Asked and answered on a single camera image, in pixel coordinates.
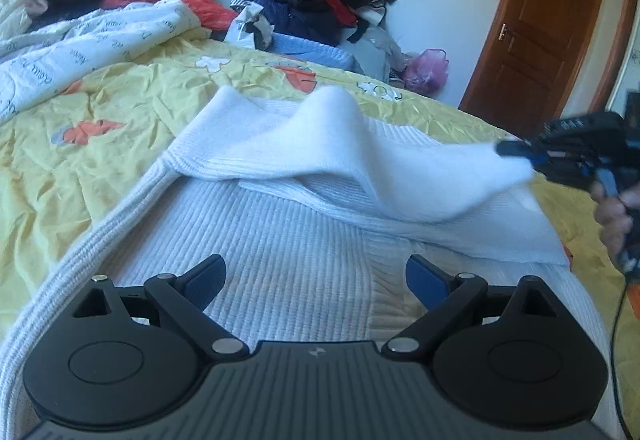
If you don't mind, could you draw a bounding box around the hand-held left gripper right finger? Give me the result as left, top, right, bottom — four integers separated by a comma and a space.
382, 254, 553, 363

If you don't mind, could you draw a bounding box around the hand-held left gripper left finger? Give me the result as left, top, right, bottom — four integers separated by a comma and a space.
71, 254, 251, 362

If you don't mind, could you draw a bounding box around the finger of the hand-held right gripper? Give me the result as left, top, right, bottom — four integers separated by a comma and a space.
495, 137, 547, 167

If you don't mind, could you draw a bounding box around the white knit sweater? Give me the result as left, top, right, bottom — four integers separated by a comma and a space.
0, 84, 621, 440

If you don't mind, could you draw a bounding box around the person's right hand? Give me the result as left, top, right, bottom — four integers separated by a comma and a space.
590, 180, 640, 271

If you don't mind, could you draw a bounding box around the pink plastic bag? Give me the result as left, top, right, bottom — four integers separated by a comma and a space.
402, 48, 450, 95

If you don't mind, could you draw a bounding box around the brown wooden door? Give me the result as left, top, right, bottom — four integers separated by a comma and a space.
457, 0, 611, 141

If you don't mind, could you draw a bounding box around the yellow printed bed sheet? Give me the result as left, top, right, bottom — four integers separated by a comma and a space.
0, 37, 640, 440

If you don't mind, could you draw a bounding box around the light blue garment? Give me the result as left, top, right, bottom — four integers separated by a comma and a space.
270, 32, 365, 73

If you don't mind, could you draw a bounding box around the navy garment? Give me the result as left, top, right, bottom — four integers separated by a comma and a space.
247, 0, 351, 48

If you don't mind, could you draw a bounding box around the grey patterned plastic bag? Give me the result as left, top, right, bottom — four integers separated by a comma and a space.
222, 2, 276, 50

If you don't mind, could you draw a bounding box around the white printed quilt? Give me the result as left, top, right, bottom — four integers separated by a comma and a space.
0, 0, 213, 121

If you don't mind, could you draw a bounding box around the cream cloth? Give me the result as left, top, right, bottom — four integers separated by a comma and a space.
0, 0, 31, 40

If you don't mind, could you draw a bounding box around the brown wooden door frame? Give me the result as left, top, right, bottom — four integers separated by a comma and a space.
560, 0, 640, 115

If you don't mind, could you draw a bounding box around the black cable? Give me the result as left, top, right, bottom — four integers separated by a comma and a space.
607, 265, 640, 440

